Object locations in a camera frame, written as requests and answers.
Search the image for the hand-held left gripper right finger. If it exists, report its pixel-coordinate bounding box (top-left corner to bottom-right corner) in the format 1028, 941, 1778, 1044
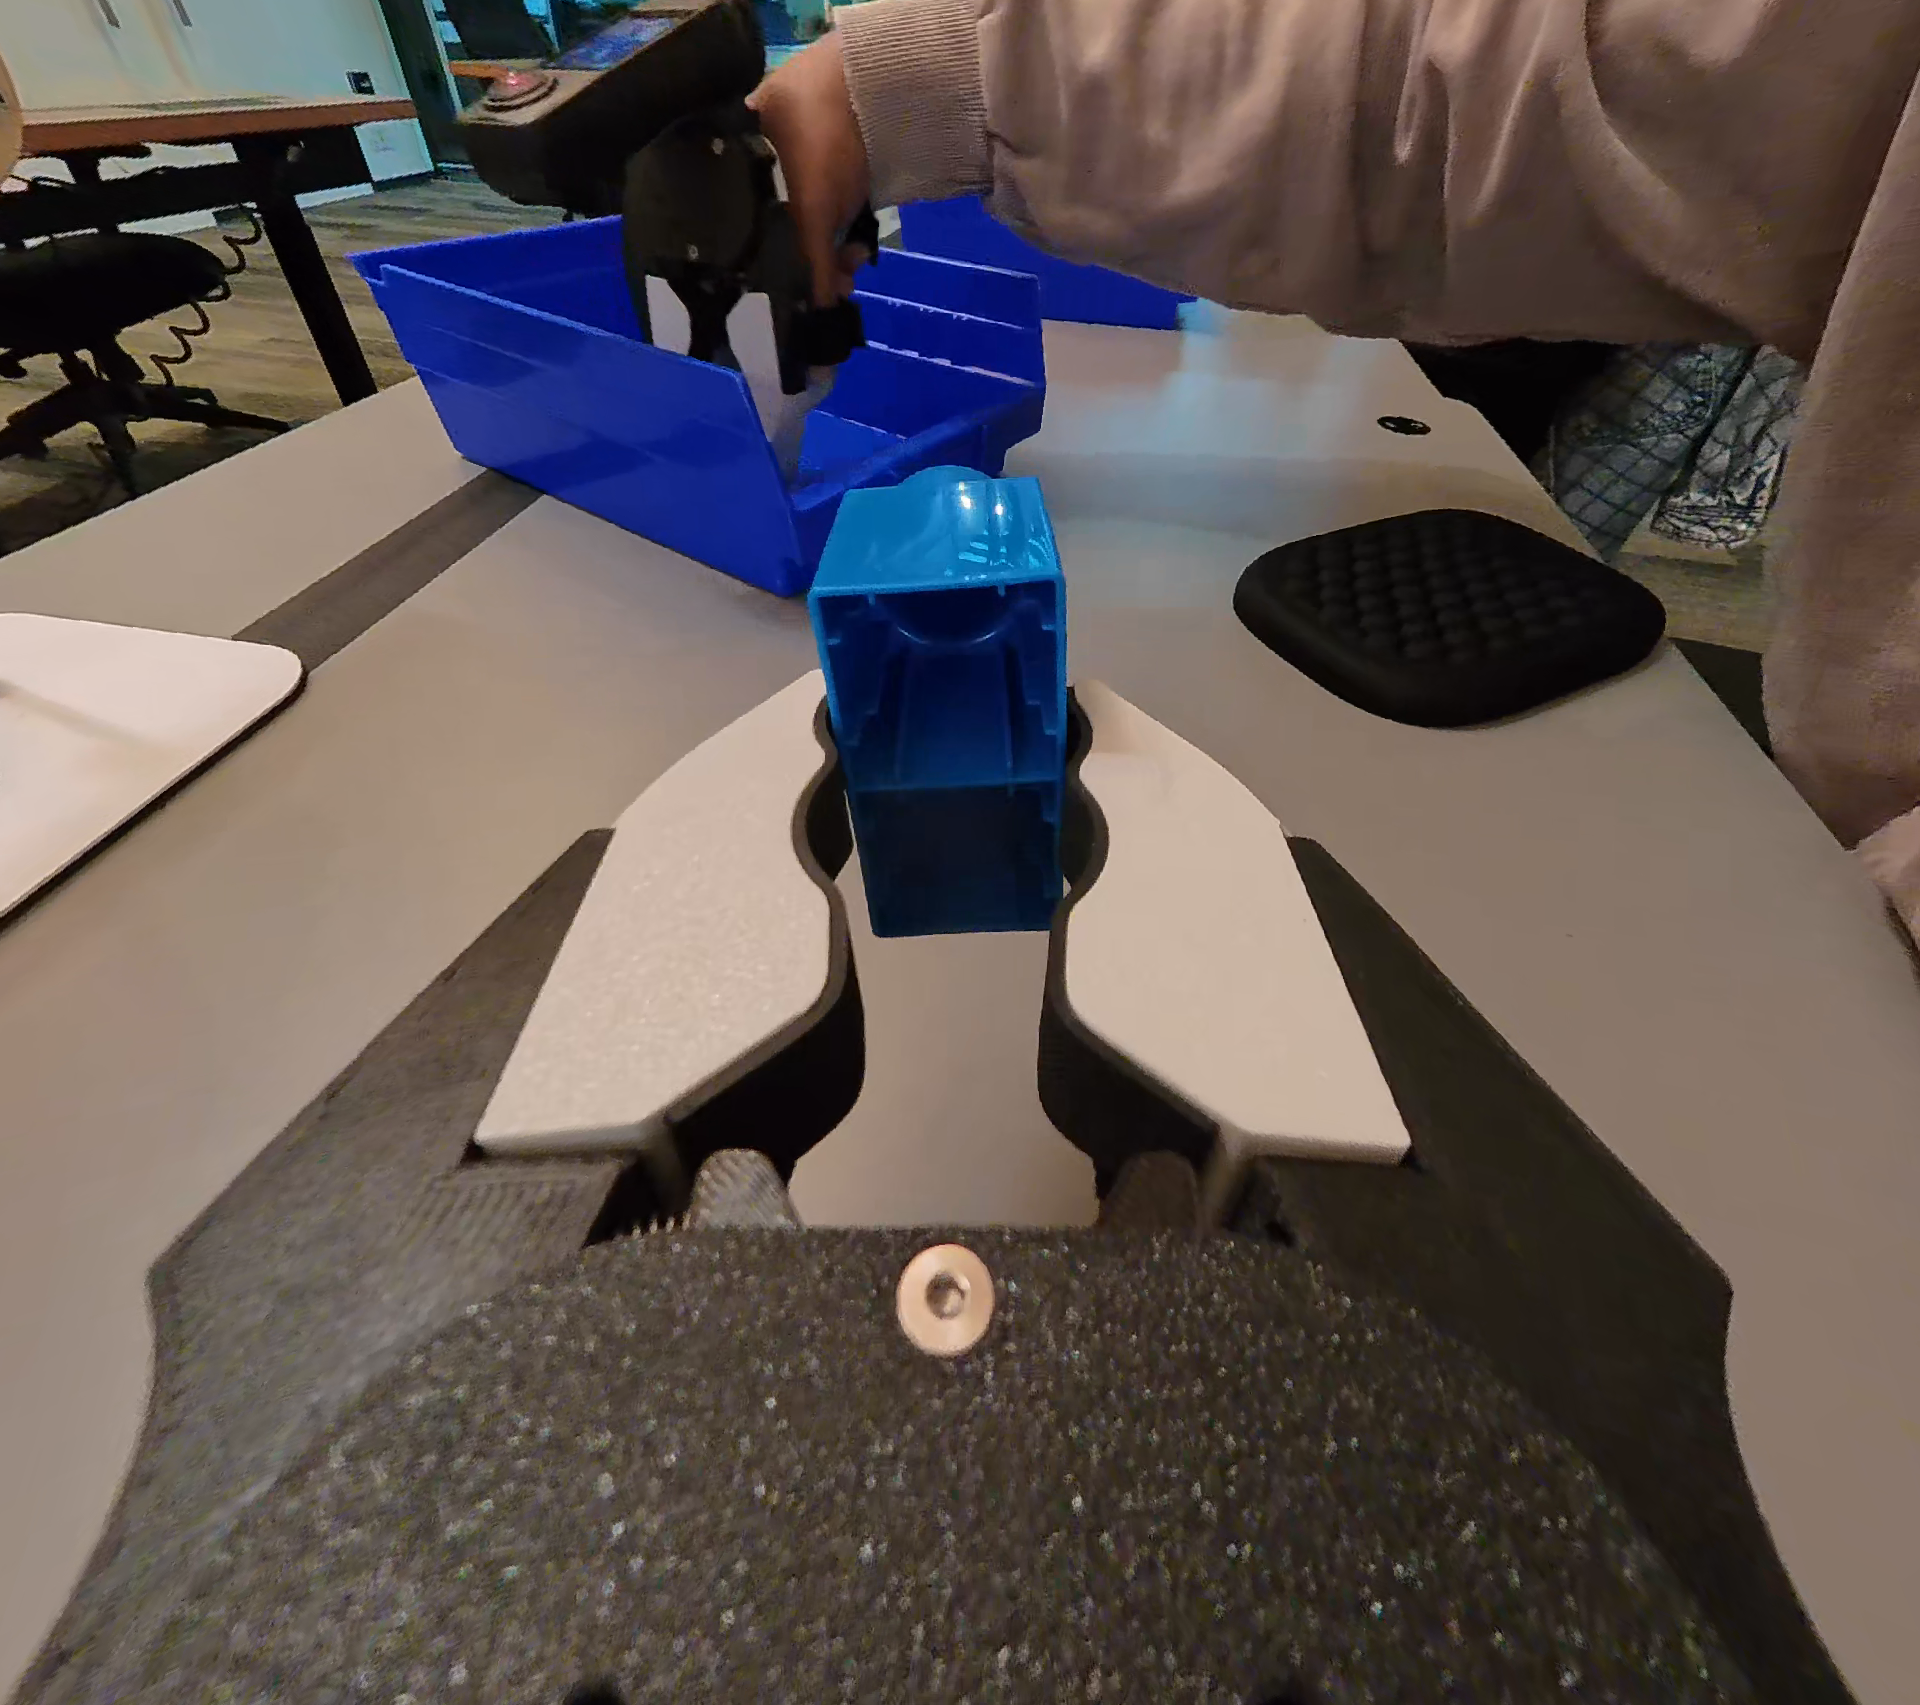
1034, 678, 1416, 1219

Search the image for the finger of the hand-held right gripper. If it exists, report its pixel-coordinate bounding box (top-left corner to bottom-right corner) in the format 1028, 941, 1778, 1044
753, 362, 829, 489

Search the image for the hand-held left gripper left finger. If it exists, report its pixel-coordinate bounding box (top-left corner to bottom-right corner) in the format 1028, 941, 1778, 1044
471, 671, 872, 1204

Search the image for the blue storage bin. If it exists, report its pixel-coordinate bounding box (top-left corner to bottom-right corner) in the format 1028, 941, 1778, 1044
896, 192, 1199, 330
348, 209, 1049, 601

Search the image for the blue two-stud mega block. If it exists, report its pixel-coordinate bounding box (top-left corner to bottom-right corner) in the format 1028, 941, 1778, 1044
805, 464, 1072, 943

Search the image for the person's right forearm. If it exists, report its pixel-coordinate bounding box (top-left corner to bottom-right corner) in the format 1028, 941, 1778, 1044
832, 0, 1883, 365

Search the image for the person's right hand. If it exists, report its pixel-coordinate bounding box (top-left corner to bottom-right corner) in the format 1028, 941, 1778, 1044
743, 28, 883, 270

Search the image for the wood-top office desk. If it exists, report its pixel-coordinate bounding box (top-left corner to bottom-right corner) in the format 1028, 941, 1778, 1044
17, 93, 421, 409

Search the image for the black mesh pad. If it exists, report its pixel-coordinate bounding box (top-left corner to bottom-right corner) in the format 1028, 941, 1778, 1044
1230, 508, 1672, 733

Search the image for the white document stand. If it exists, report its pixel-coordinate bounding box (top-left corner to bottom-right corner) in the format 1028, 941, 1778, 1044
0, 612, 309, 927

